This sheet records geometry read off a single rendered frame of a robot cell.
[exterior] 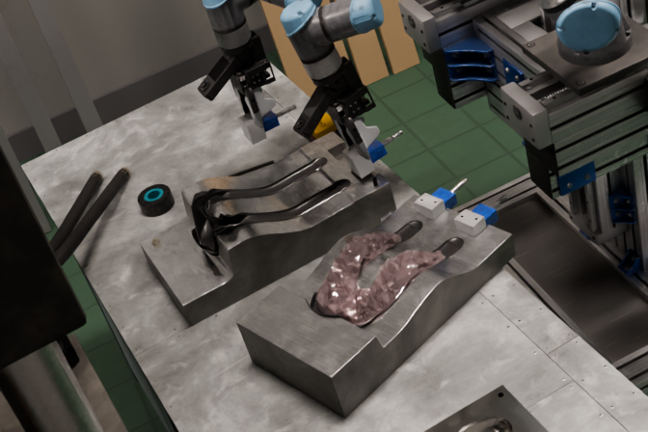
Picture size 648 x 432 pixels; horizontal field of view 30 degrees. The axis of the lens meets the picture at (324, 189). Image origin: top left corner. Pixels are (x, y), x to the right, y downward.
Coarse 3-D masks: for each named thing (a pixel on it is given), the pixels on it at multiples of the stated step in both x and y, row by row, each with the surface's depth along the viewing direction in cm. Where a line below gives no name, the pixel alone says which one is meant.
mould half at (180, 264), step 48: (336, 144) 268; (192, 192) 259; (288, 192) 259; (384, 192) 253; (192, 240) 258; (240, 240) 242; (288, 240) 247; (336, 240) 253; (192, 288) 246; (240, 288) 247
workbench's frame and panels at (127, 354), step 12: (36, 192) 303; (84, 276) 331; (96, 300) 333; (108, 324) 340; (120, 336) 311; (120, 348) 347; (132, 360) 312; (132, 372) 350; (144, 384) 319; (156, 396) 288; (156, 408) 320; (168, 420) 293
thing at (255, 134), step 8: (248, 112) 274; (272, 112) 274; (280, 112) 275; (288, 112) 276; (240, 120) 273; (248, 120) 272; (264, 120) 273; (272, 120) 273; (248, 128) 271; (256, 128) 272; (264, 128) 273; (272, 128) 274; (248, 136) 274; (256, 136) 273; (264, 136) 274
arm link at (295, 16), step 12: (300, 0) 238; (288, 12) 236; (300, 12) 234; (312, 12) 235; (288, 24) 235; (300, 24) 234; (312, 24) 235; (288, 36) 237; (300, 36) 236; (312, 36) 235; (324, 36) 235; (300, 48) 238; (312, 48) 237; (324, 48) 238; (312, 60) 239
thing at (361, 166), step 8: (392, 136) 256; (376, 144) 254; (384, 144) 256; (344, 152) 254; (352, 152) 253; (376, 152) 254; (384, 152) 254; (352, 160) 252; (360, 160) 252; (368, 160) 253; (376, 160) 254; (352, 168) 256; (360, 168) 253; (368, 168) 254; (360, 176) 254
